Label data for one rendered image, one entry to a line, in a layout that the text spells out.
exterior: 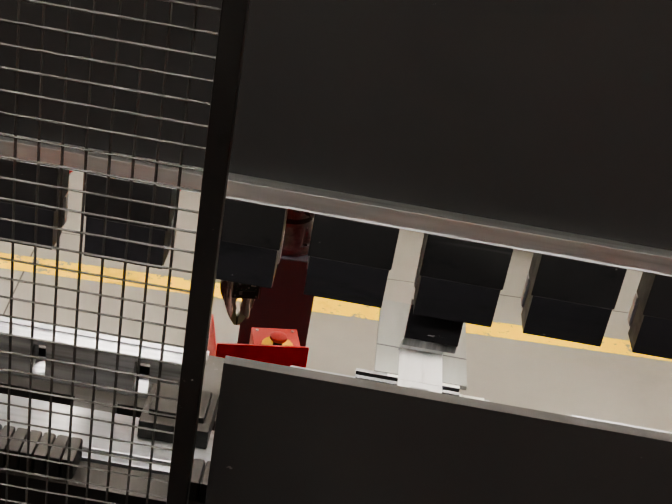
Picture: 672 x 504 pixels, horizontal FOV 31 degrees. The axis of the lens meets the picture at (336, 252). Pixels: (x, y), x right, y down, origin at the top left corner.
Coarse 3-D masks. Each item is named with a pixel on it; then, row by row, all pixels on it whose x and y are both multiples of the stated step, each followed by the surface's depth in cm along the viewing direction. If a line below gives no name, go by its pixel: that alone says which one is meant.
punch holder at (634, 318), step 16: (640, 288) 218; (656, 288) 210; (640, 304) 216; (656, 304) 212; (640, 320) 215; (656, 320) 214; (640, 336) 215; (656, 336) 215; (640, 352) 217; (656, 352) 217
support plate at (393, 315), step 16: (384, 304) 252; (400, 304) 253; (384, 320) 246; (400, 320) 247; (384, 336) 241; (400, 336) 242; (464, 336) 246; (384, 352) 236; (464, 352) 241; (384, 368) 232; (448, 368) 235; (464, 368) 236; (464, 384) 231
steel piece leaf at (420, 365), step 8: (400, 352) 237; (408, 352) 237; (416, 352) 238; (424, 352) 238; (432, 352) 238; (440, 352) 238; (400, 360) 235; (408, 360) 235; (416, 360) 235; (424, 360) 236; (432, 360) 236; (440, 360) 237; (400, 368) 232; (408, 368) 233; (416, 368) 233; (424, 368) 233; (432, 368) 234; (440, 368) 234; (400, 376) 230; (408, 376) 230; (416, 376) 231; (424, 376) 231; (432, 376) 232; (440, 376) 232; (432, 384) 229; (440, 384) 230
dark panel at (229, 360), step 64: (256, 384) 168; (320, 384) 168; (384, 384) 169; (256, 448) 174; (320, 448) 173; (384, 448) 172; (448, 448) 171; (512, 448) 170; (576, 448) 169; (640, 448) 168
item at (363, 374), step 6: (360, 372) 230; (366, 372) 230; (372, 372) 230; (378, 372) 230; (360, 378) 228; (366, 378) 228; (372, 378) 228; (378, 378) 229; (384, 378) 230; (390, 378) 230; (396, 378) 230; (396, 384) 228; (444, 390) 228; (450, 390) 230; (456, 390) 230
